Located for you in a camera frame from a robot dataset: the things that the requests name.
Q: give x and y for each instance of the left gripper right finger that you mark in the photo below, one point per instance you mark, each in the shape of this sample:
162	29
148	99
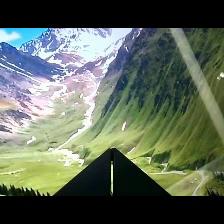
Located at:
133	180

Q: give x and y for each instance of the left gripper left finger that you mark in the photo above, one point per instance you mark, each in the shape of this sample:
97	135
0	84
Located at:
91	180

